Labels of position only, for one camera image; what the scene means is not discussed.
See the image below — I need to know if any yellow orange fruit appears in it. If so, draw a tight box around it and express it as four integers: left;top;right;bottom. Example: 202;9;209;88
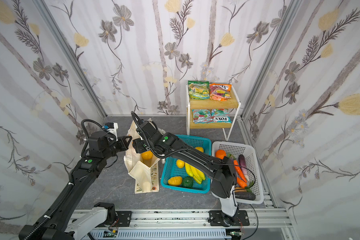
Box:
141;151;154;161

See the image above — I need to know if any cream floral tote bag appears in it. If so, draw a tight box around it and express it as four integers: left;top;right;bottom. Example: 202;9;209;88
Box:
123;118;166;194

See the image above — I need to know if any yellow banana bunch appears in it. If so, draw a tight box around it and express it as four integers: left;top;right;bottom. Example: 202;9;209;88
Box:
185;163;205;185

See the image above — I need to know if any orange snack bag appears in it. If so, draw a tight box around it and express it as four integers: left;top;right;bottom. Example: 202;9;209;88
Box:
210;84;232;101

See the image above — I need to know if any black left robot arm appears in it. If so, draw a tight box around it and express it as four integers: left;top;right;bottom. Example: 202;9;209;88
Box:
19;119;132;240

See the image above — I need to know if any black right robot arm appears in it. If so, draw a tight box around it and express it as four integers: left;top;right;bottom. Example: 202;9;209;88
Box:
131;111;241;227

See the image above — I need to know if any teal candy bag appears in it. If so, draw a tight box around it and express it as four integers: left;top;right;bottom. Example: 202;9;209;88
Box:
192;109;213;124

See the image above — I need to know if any green snack bag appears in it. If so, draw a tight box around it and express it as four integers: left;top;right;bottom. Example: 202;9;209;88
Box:
188;81;210;100

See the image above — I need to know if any Fox's candy bag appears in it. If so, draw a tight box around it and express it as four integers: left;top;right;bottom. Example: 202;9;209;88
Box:
211;109;232;124

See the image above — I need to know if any teal plastic basket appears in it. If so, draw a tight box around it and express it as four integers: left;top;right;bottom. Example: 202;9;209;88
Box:
161;135;212;194

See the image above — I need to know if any yellow lemon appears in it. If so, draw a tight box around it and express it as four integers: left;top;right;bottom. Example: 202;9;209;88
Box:
176;160;185;169

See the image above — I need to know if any yellow bell pepper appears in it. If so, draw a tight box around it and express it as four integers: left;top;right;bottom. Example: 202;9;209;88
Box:
195;147;204;153

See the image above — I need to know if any yellow bumpy citrus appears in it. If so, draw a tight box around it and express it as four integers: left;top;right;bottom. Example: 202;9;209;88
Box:
168;177;183;187

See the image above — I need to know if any green bell pepper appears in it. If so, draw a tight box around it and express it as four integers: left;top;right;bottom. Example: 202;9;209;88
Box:
181;177;194;189

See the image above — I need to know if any orange tangerine in white basket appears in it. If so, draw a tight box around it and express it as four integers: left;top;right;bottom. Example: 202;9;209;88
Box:
215;150;227;160

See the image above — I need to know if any white wooden two-tier shelf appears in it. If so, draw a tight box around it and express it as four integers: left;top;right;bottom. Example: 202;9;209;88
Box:
185;83;242;141

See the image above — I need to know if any purple eggplant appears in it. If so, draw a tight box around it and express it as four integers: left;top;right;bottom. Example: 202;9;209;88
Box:
239;155;250;182

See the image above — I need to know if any white plastic basket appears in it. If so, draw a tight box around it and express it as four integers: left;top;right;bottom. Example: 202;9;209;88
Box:
212;142;264;205

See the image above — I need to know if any orange carrot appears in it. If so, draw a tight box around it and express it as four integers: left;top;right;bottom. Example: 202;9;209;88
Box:
234;160;248;188

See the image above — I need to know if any dark green cucumber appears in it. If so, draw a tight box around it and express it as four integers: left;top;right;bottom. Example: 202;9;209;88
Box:
235;192;256;201

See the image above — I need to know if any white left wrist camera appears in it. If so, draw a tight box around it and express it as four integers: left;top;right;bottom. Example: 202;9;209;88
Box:
103;123;119;136

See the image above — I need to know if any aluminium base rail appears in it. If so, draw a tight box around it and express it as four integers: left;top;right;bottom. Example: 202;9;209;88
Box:
62;207;298;240

